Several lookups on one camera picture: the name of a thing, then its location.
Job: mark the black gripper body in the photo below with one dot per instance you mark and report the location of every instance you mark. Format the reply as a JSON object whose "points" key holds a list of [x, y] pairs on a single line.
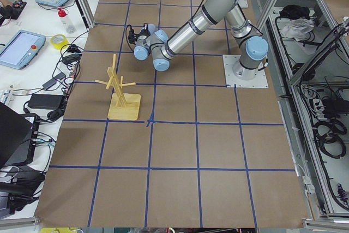
{"points": [[140, 32]]}

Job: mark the light blue plastic cup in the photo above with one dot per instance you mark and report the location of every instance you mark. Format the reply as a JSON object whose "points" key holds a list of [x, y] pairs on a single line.
{"points": [[149, 28]]}

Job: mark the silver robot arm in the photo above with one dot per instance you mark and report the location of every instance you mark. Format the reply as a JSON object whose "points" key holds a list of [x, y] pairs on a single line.
{"points": [[152, 42]]}

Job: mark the wooden cup rack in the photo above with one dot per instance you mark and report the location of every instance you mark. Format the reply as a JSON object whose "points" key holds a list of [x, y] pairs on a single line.
{"points": [[123, 106]]}

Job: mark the red capped squeeze bottle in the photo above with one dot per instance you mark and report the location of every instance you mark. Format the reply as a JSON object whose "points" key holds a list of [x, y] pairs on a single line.
{"points": [[66, 21]]}

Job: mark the yellow tape roll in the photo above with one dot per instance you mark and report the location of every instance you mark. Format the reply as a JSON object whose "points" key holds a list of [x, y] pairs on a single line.
{"points": [[59, 41]]}

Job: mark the near teach pendant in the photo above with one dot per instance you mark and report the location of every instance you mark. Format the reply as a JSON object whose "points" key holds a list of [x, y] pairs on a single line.
{"points": [[21, 49]]}

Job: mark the black power adapter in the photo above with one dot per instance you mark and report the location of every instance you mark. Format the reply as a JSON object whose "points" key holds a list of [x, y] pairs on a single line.
{"points": [[45, 101]]}

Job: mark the black laptop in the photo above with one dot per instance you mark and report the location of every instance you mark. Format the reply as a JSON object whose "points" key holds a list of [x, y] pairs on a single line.
{"points": [[18, 132]]}

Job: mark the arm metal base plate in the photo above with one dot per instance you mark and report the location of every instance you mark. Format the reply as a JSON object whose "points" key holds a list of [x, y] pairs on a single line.
{"points": [[237, 76], [243, 4]]}

